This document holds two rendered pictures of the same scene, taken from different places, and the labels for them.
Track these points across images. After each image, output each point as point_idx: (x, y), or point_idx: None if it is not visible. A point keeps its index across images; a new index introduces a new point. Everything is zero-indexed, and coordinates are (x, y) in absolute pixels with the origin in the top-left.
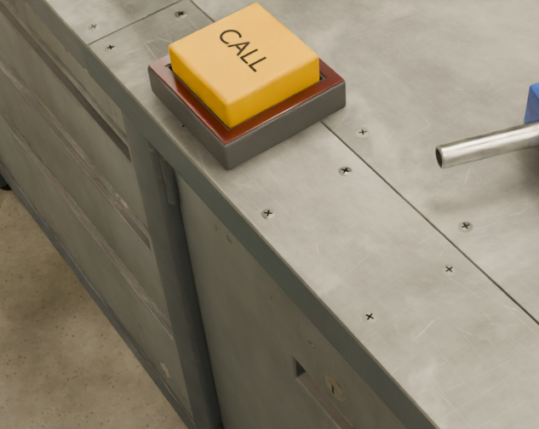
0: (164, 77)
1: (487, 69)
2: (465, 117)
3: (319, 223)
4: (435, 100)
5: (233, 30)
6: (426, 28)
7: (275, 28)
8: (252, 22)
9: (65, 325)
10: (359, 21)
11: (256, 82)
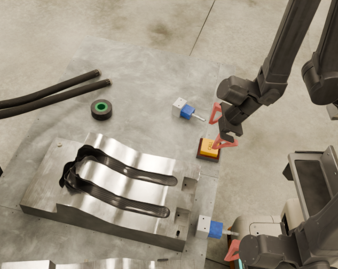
0: (218, 156)
1: (179, 131)
2: (189, 128)
3: (218, 132)
4: (189, 133)
5: (207, 149)
6: (178, 141)
7: (203, 144)
8: (204, 148)
9: None
10: (183, 149)
11: (213, 140)
